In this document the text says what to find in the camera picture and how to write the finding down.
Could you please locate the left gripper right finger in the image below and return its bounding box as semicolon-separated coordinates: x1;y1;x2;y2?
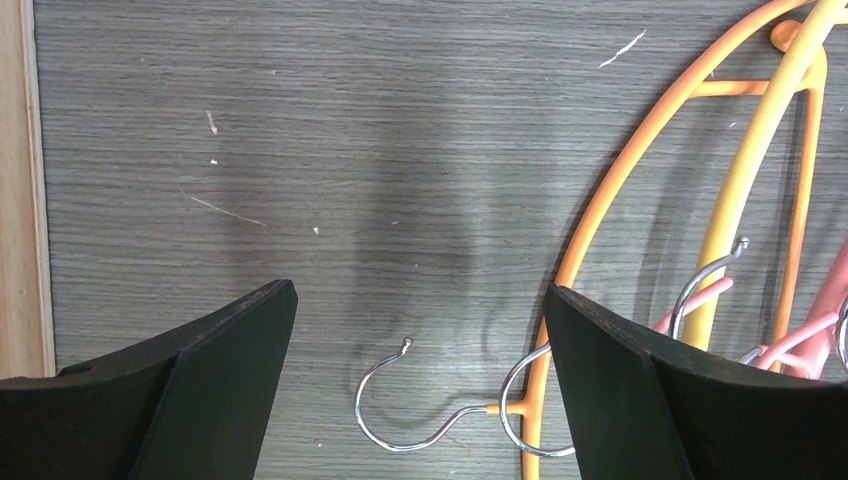
543;285;847;479

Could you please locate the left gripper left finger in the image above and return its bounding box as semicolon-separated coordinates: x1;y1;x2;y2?
1;280;298;479

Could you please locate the pink plastic hanger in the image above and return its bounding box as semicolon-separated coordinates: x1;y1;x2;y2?
654;235;847;380

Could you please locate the wooden clothes rack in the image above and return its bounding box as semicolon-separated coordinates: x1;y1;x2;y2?
1;0;56;378

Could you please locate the yellow plastic hanger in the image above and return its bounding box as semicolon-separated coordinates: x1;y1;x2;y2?
680;1;847;341

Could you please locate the orange plastic hanger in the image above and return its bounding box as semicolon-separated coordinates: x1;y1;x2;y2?
354;0;829;480

